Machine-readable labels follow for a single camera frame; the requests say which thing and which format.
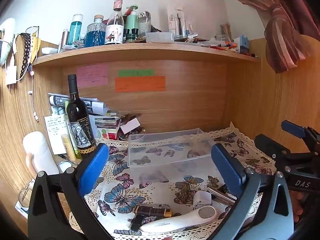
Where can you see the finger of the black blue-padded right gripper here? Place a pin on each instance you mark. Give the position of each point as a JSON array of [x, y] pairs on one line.
[[274, 219]]

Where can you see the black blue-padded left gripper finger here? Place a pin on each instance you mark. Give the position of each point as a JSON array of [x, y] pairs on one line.
[[46, 217]]

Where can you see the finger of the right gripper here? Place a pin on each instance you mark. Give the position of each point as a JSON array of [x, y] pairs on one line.
[[293, 129], [270, 147]]

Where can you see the silver metal clip bar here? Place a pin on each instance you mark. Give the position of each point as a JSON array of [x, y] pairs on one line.
[[221, 197]]

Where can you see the white charger plug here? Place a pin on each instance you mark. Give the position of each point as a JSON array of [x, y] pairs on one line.
[[201, 198]]

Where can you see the black usb adapter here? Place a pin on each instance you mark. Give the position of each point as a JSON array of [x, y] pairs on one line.
[[137, 222]]

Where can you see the black gold lipstick box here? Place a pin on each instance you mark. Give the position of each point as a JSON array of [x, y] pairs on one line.
[[160, 210]]

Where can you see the person's right hand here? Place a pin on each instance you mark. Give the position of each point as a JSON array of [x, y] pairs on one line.
[[296, 197]]

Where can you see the eyeglasses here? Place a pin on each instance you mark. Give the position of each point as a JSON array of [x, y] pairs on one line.
[[24, 195]]

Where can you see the small round mirror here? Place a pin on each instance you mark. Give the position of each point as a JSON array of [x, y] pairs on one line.
[[62, 166]]

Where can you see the white handheld massager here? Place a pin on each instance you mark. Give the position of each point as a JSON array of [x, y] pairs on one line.
[[202, 215]]

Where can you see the white cylinder device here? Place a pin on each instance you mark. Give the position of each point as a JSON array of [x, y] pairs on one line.
[[38, 156]]

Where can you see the yellow lip balm stick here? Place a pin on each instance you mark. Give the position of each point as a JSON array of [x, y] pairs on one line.
[[68, 147]]

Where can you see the dark wine bottle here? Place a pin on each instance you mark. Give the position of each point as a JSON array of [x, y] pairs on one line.
[[79, 120]]

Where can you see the clear plastic storage box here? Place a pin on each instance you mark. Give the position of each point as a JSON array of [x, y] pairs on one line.
[[181, 156]]

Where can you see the butterfly print lace cloth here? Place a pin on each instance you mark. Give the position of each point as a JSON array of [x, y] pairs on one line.
[[115, 194]]

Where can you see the stack of papers and books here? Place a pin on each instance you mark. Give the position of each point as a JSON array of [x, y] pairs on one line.
[[105, 123]]

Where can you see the blue pencil sharpener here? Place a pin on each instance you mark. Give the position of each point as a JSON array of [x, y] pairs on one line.
[[242, 44]]

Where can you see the bowl of small trinkets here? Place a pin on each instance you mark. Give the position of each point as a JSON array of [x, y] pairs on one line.
[[130, 125]]

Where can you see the striped pink curtain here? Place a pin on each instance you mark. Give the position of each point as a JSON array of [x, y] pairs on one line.
[[286, 22]]

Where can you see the pink sticky note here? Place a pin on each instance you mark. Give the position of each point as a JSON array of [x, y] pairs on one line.
[[92, 76]]

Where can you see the orange sticky note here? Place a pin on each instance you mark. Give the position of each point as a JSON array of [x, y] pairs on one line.
[[139, 84]]

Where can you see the green sticky note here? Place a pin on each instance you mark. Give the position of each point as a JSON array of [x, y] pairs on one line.
[[135, 72]]

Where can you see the white plastic box on shelf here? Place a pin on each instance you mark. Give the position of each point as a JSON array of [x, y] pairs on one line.
[[160, 37]]

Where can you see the packaged brush on shelf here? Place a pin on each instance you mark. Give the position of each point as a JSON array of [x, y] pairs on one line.
[[176, 21]]

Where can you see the blue liquid glass bottle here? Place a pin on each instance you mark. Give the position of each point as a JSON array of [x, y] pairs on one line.
[[96, 32]]

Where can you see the teal tall bottle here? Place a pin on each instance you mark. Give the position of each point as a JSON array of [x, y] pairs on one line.
[[75, 28]]

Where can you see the clear bottle with label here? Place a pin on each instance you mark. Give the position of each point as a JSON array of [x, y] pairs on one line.
[[115, 25]]

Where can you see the silver jar on shelf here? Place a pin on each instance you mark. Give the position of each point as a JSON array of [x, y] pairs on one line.
[[144, 22]]

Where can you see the green pump bottle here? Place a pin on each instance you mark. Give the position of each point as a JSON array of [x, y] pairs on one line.
[[131, 24]]

